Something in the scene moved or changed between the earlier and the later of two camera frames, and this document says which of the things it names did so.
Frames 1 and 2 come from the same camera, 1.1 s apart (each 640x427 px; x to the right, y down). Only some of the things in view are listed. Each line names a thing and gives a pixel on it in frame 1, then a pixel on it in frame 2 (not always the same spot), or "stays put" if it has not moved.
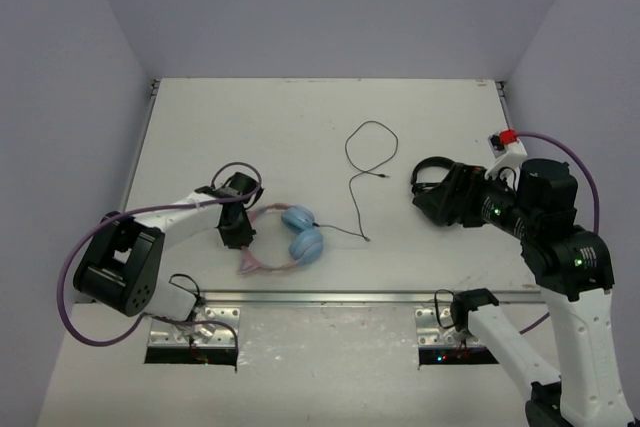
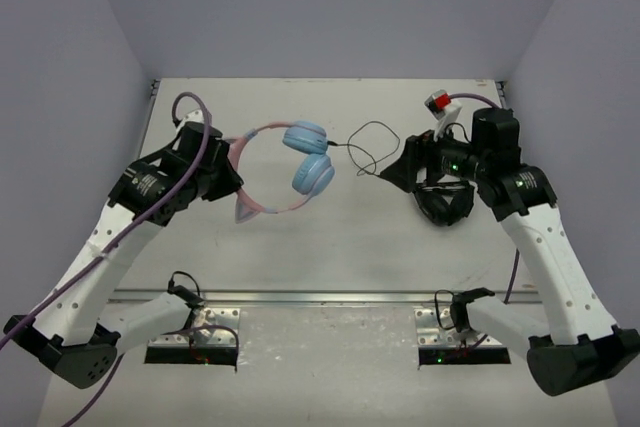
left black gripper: [236, 225] → [220, 167]
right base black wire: [437, 311] stays put
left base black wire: [197, 296] stays put
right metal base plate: [429, 332] stays put
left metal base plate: [211, 327] stays put
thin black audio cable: [355, 210] → [373, 158]
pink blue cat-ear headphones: [306, 241] → [313, 170]
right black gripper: [460, 189] → [418, 151]
